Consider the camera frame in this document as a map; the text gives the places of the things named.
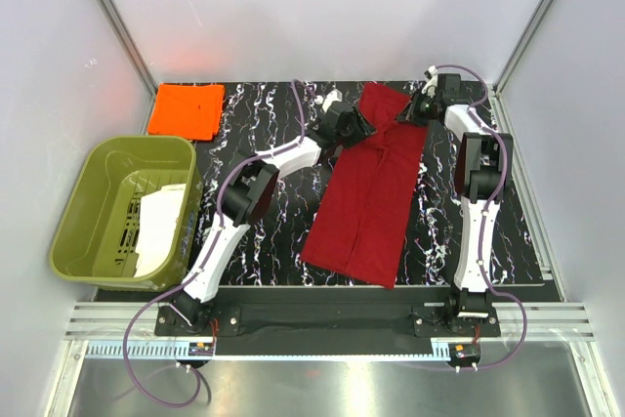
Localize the olive green plastic bin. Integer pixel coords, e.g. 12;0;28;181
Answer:
49;135;203;291

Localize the aluminium frame rail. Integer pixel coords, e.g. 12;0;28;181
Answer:
65;302;594;342

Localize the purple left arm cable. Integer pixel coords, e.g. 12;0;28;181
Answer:
121;78;318;408

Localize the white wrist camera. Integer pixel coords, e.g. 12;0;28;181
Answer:
314;89;343;112
421;65;438;97

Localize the folded orange t shirt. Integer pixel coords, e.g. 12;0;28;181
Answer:
147;84;226;141

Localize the left orange connector block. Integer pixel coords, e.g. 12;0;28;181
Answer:
188;342;214;356

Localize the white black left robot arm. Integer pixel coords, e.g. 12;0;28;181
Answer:
168;102;375;335

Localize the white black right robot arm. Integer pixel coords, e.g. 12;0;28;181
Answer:
396;65;514;336

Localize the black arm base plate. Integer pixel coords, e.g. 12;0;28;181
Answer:
154;286;501;359

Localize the red t shirt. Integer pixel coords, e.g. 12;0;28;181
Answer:
301;82;428;289

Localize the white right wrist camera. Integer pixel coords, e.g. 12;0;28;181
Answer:
421;65;438;97

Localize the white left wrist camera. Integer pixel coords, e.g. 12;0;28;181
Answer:
314;89;343;112

